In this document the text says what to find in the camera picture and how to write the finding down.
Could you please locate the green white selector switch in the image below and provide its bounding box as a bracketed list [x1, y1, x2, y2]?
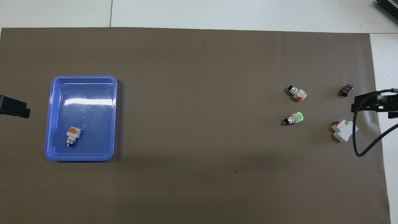
[282, 112, 304, 126]

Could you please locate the brown table mat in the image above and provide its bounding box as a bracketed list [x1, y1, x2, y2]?
[0, 27, 391, 224]

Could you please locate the small black electronic component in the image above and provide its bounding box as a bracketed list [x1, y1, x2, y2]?
[340, 83, 354, 97]

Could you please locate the orange white switch black knob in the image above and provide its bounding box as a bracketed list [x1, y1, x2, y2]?
[286, 85, 308, 102]

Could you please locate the dark grey ribbed device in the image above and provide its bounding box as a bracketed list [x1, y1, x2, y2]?
[374, 0, 398, 20]

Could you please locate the blue plastic tray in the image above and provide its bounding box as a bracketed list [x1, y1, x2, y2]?
[44, 75, 118, 161]

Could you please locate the orange white push switch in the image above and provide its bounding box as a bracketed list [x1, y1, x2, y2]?
[66, 127, 82, 147]

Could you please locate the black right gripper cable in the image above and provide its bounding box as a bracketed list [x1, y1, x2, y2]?
[353, 89, 398, 157]

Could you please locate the white circuit breaker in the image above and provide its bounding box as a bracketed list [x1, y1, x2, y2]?
[331, 119, 359, 142]

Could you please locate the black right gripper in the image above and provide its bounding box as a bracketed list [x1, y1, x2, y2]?
[351, 91, 398, 119]

